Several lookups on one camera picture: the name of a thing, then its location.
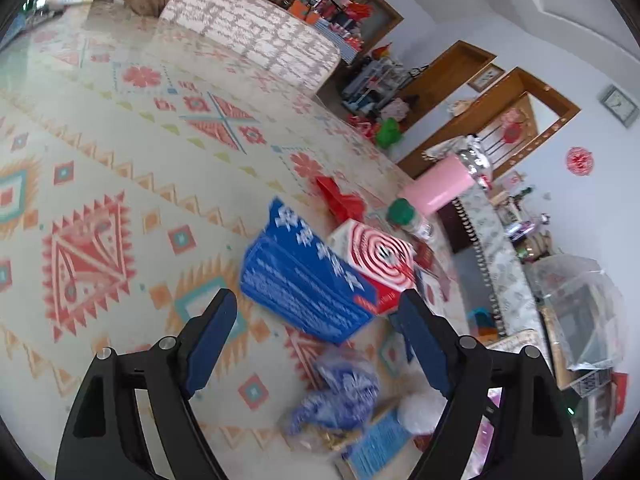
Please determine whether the wooden door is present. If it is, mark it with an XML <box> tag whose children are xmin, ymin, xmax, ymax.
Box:
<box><xmin>400</xmin><ymin>40</ymin><xmax>496</xmax><ymax>111</ymax></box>

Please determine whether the wooden door frame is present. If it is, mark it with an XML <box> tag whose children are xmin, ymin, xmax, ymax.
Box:
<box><xmin>397</xmin><ymin>67</ymin><xmax>581</xmax><ymax>178</ymax></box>

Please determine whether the metal storage rack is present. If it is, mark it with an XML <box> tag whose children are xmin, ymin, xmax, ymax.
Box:
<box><xmin>342</xmin><ymin>55</ymin><xmax>416</xmax><ymax>116</ymax></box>

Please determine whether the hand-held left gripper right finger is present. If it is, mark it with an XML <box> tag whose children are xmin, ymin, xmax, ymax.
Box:
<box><xmin>390</xmin><ymin>289</ymin><xmax>585</xmax><ymax>480</ymax></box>

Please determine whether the framed picture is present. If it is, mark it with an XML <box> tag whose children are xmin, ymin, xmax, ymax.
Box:
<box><xmin>467</xmin><ymin>64</ymin><xmax>506</xmax><ymax>93</ymax></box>

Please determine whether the green cap bottle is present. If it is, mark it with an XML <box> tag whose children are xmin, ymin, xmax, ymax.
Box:
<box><xmin>387</xmin><ymin>199</ymin><xmax>436</xmax><ymax>241</ymax></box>

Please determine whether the blue white plastic bag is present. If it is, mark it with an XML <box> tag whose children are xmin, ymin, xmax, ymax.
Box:
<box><xmin>280</xmin><ymin>347</ymin><xmax>381</xmax><ymax>441</ymax></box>

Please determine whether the sideboard with floral cloth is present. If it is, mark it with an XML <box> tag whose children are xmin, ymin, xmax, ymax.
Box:
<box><xmin>452</xmin><ymin>190</ymin><xmax>556</xmax><ymax>356</ymax></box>

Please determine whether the white round ball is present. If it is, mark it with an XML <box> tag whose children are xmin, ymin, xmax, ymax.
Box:
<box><xmin>397</xmin><ymin>390</ymin><xmax>446</xmax><ymax>436</ymax></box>

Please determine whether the red paper-cut wall decoration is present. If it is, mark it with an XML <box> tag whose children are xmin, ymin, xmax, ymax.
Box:
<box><xmin>565</xmin><ymin>146</ymin><xmax>594</xmax><ymax>177</ymax></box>

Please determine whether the pink thermos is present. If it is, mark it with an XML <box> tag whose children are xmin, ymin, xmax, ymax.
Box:
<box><xmin>398</xmin><ymin>147</ymin><xmax>493</xmax><ymax>216</ymax></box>

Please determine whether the blue toothpaste box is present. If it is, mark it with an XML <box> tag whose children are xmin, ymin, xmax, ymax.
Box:
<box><xmin>240</xmin><ymin>197</ymin><xmax>378</xmax><ymax>346</ymax></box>

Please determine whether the red white spiral box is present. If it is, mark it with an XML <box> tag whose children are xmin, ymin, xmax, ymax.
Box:
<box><xmin>327</xmin><ymin>219</ymin><xmax>418</xmax><ymax>316</ymax></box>

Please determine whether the red wrapper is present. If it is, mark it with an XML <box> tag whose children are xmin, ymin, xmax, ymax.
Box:
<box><xmin>315</xmin><ymin>176</ymin><xmax>368</xmax><ymax>223</ymax></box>

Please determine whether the red cigarette box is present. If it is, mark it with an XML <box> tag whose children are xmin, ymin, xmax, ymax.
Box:
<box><xmin>412</xmin><ymin>242</ymin><xmax>436</xmax><ymax>268</ymax></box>

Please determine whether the grey wall clock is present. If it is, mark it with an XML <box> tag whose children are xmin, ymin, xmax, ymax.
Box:
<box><xmin>598</xmin><ymin>85</ymin><xmax>640</xmax><ymax>128</ymax></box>

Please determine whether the clear plastic food cover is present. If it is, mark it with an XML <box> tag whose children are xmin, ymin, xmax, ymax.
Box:
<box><xmin>525</xmin><ymin>254</ymin><xmax>628</xmax><ymax>371</ymax></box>

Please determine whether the cluster of small bottles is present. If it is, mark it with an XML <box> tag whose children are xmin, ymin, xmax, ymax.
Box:
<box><xmin>500</xmin><ymin>185</ymin><xmax>551</xmax><ymax>261</ymax></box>

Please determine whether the patterned chair back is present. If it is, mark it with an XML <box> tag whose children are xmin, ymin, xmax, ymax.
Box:
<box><xmin>159</xmin><ymin>0</ymin><xmax>342</xmax><ymax>95</ymax></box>

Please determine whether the teal stool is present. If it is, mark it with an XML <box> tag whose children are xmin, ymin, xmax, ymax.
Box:
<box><xmin>467</xmin><ymin>310</ymin><xmax>496</xmax><ymax>338</ymax></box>

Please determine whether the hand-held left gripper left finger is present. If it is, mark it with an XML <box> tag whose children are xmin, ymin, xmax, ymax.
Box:
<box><xmin>54</xmin><ymin>287</ymin><xmax>238</xmax><ymax>480</ymax></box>

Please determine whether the light blue printed box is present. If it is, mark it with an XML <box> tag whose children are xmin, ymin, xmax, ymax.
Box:
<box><xmin>335</xmin><ymin>400</ymin><xmax>416</xmax><ymax>480</ymax></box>

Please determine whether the red knot door decoration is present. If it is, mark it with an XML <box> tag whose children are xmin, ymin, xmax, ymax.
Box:
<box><xmin>500</xmin><ymin>107</ymin><xmax>526</xmax><ymax>146</ymax></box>

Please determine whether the table with gift boxes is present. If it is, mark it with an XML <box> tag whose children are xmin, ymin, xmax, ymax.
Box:
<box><xmin>287</xmin><ymin>0</ymin><xmax>373</xmax><ymax>56</ymax></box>

